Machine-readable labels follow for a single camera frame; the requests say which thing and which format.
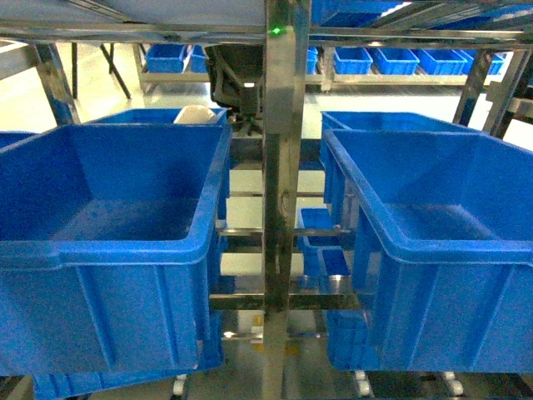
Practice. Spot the black office chair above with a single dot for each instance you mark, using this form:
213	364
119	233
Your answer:
236	79

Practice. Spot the large blue bin left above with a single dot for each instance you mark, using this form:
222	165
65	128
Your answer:
107	236

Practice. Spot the large blue bin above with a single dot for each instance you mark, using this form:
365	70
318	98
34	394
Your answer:
107	236
440	228

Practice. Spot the large blue bin right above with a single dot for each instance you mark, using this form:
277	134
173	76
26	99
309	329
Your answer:
440	228

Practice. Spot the steel shelf upright post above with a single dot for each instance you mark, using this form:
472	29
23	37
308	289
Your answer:
285	52

